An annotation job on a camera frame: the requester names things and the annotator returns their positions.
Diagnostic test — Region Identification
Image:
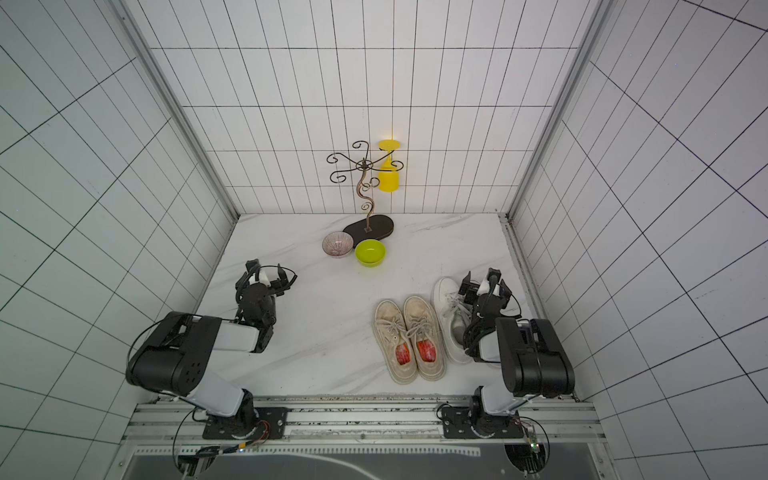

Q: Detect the beige lace sneaker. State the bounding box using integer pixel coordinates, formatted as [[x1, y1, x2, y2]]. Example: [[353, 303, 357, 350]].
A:
[[373, 300, 417, 385], [403, 296, 447, 381]]

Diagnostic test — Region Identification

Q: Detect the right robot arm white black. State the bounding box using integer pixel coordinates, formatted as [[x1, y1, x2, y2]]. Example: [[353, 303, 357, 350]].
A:
[[432, 268, 575, 450]]

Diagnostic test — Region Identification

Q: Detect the green plastic bowl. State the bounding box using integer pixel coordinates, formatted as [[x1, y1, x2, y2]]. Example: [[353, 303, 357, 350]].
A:
[[354, 239, 387, 267]]

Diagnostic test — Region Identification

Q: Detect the aluminium mounting rail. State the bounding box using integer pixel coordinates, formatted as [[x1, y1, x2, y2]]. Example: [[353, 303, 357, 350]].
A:
[[122, 395, 604, 448]]

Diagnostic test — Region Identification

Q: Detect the red insole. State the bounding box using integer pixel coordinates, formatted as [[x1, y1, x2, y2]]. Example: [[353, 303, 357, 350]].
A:
[[416, 339, 438, 363], [395, 342, 412, 367]]

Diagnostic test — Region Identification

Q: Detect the yellow plastic goblet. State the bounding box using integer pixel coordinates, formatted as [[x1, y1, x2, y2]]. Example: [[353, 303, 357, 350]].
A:
[[378, 140, 400, 193]]

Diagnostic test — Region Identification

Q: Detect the ornate metal cup stand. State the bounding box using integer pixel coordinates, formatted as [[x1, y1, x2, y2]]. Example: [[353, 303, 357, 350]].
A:
[[326, 140, 404, 248]]

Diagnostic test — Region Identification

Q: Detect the white sneaker left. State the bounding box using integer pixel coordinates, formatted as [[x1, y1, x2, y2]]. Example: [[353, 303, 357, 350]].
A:
[[432, 277, 475, 364]]

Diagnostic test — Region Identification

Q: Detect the pink glass bowl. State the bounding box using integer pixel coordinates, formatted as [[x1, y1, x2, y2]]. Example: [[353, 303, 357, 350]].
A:
[[322, 231, 354, 258]]

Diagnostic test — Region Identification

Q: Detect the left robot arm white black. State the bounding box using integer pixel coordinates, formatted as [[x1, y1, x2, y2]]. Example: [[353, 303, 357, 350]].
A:
[[126, 259, 298, 447]]

